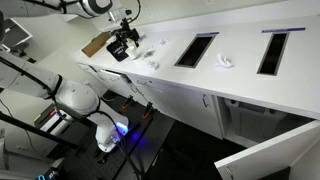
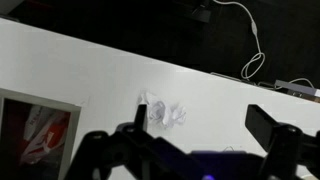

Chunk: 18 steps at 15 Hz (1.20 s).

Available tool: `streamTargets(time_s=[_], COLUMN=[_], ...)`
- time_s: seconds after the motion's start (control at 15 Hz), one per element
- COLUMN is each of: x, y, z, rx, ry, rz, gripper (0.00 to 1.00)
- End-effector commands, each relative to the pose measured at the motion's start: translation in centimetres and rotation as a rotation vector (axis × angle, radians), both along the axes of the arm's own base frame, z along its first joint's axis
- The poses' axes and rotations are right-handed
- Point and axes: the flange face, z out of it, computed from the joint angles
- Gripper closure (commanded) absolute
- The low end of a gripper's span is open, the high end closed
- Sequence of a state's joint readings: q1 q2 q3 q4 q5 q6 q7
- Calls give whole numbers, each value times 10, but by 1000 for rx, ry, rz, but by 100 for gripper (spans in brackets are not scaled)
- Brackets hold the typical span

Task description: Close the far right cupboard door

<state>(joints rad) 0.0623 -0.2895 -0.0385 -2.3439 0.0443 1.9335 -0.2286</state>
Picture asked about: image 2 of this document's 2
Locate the grey framed box with bag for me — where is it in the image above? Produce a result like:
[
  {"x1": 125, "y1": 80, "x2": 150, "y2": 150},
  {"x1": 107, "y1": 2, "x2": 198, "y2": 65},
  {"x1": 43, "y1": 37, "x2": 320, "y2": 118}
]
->
[{"x1": 0, "y1": 89, "x2": 80, "y2": 180}]

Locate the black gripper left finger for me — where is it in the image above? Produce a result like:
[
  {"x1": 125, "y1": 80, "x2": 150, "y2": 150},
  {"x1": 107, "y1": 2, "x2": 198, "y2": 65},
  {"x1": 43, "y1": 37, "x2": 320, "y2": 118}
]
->
[{"x1": 64, "y1": 105, "x2": 187, "y2": 180}]

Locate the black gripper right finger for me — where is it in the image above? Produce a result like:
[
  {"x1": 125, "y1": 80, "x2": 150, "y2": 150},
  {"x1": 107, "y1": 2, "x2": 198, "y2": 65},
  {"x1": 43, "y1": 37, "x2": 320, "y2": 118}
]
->
[{"x1": 245, "y1": 104, "x2": 320, "y2": 180}]

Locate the grey flat device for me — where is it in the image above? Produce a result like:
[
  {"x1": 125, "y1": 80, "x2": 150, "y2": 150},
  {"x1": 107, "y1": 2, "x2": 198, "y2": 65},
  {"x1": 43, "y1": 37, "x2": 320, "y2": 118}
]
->
[{"x1": 275, "y1": 80, "x2": 320, "y2": 103}]

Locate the crumpled white paper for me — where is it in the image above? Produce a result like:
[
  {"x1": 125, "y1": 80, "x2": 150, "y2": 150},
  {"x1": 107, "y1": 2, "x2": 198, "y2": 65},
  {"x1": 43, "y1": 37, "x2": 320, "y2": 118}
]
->
[{"x1": 138, "y1": 92, "x2": 186, "y2": 129}]

